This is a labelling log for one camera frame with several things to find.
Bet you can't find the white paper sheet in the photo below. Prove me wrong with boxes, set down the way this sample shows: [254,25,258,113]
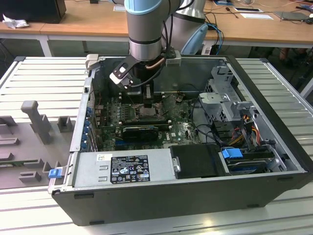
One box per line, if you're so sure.
[241,12,273,20]

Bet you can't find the grey metal drive cage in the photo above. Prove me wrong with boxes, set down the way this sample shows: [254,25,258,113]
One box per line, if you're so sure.
[198,65,257,123]

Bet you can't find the hard disk in blue carrier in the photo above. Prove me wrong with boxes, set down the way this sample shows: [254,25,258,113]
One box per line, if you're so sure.
[221,148,269,175]

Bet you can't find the grey power supply unit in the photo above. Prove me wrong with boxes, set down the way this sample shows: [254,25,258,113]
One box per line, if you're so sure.
[72,150,177,188]

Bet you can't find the black wire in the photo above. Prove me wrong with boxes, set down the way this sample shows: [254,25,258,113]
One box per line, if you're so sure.
[191,97,221,145]

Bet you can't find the black box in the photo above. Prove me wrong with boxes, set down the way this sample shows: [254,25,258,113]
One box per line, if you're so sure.
[0,0,67,24]

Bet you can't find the crumpled white paper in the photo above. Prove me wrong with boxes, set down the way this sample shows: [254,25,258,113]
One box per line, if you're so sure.
[2,13,30,29]

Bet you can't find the white flat device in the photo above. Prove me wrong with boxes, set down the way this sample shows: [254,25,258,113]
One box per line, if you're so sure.
[233,7,264,13]

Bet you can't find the CPU socket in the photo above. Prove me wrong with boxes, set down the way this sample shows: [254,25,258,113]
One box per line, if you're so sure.
[132,102,163,120]

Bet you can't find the yellow orange wire bundle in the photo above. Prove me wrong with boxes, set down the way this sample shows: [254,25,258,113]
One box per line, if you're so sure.
[231,126,260,145]

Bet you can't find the grey parts rack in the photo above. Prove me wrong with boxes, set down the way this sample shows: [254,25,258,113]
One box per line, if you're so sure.
[0,100,76,190]

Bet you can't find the black RAM slot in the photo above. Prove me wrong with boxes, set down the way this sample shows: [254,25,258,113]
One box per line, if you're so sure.
[119,92,164,97]
[119,117,167,123]
[119,96,165,103]
[121,121,171,128]

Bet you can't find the grey case release latch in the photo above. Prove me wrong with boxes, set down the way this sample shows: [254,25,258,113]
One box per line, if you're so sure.
[85,54,100,69]

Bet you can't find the black graphics card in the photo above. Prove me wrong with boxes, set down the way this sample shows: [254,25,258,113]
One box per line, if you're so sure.
[122,126,159,142]

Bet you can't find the dark laptop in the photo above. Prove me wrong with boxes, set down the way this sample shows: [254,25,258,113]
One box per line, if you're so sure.
[273,11,311,24]

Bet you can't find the metal socket cover frame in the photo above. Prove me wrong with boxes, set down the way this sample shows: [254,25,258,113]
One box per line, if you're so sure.
[160,94,177,116]

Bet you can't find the black open PC case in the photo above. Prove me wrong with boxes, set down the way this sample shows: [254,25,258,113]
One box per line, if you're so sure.
[47,54,309,227]

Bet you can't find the blue cable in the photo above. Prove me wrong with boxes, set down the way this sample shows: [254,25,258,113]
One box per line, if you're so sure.
[206,23,224,54]

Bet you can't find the black plastic air shroud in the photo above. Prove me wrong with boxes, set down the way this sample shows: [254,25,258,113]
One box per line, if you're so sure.
[169,143,232,179]

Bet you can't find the blue card retention clips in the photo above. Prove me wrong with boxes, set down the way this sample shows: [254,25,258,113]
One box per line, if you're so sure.
[82,107,93,150]

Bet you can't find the white wrist camera black face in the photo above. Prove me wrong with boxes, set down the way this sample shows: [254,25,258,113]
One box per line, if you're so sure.
[109,62,134,91]

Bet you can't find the green motherboard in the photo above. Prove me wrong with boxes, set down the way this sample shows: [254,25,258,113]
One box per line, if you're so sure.
[91,94,216,151]

